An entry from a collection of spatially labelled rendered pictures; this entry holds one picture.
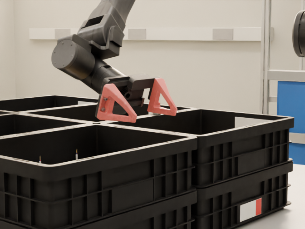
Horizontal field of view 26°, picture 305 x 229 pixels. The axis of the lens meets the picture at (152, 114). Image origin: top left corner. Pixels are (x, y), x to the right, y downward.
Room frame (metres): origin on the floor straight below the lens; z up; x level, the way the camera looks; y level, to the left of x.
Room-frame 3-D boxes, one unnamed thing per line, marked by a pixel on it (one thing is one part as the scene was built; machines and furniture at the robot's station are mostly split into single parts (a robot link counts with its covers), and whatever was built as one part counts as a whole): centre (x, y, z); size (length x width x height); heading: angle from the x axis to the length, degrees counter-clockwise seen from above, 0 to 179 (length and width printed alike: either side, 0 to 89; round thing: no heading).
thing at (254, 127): (1.57, -0.11, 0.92); 0.40 x 0.30 x 0.02; 139
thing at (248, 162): (1.57, -0.11, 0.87); 0.40 x 0.30 x 0.11; 139
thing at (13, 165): (1.26, 0.15, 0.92); 0.40 x 0.30 x 0.02; 139
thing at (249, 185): (1.57, -0.11, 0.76); 0.40 x 0.30 x 0.12; 139
